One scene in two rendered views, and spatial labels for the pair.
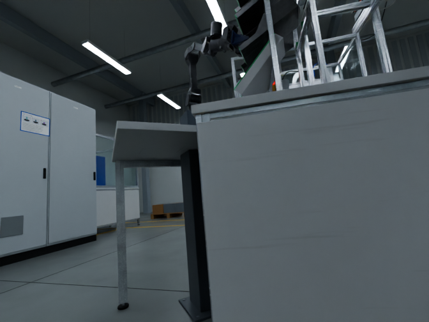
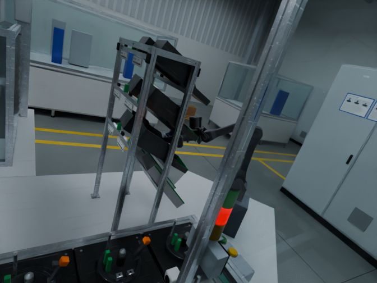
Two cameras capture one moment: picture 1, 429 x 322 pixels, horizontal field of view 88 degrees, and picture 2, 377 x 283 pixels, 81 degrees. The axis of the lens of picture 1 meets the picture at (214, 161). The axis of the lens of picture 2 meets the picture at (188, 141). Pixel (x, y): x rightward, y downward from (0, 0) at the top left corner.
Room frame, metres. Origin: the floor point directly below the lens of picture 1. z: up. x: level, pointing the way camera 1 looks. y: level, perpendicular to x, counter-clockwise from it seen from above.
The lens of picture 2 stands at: (1.73, -0.93, 1.65)
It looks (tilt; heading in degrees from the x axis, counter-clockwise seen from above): 19 degrees down; 131
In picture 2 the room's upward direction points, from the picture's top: 17 degrees clockwise
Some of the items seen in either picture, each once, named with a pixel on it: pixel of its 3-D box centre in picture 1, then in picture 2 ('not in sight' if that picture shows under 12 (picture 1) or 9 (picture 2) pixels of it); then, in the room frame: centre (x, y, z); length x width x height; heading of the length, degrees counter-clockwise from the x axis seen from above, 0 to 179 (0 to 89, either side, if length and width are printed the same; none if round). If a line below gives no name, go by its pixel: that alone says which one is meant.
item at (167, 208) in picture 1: (174, 209); not in sight; (7.02, 1.36, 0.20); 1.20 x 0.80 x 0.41; 72
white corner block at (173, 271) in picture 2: not in sight; (173, 277); (1.43, -0.45, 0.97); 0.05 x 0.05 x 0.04; 80
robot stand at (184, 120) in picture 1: (195, 131); not in sight; (1.29, 0.10, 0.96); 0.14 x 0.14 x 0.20; 27
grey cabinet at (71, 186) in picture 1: (64, 172); not in sight; (3.45, 2.37, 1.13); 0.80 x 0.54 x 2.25; 162
